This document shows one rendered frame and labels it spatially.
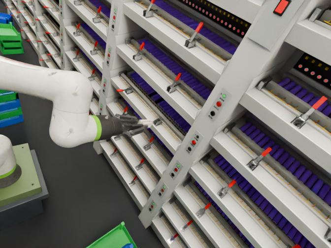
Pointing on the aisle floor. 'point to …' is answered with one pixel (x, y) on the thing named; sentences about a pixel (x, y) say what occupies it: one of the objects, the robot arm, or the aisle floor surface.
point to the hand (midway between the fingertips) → (145, 123)
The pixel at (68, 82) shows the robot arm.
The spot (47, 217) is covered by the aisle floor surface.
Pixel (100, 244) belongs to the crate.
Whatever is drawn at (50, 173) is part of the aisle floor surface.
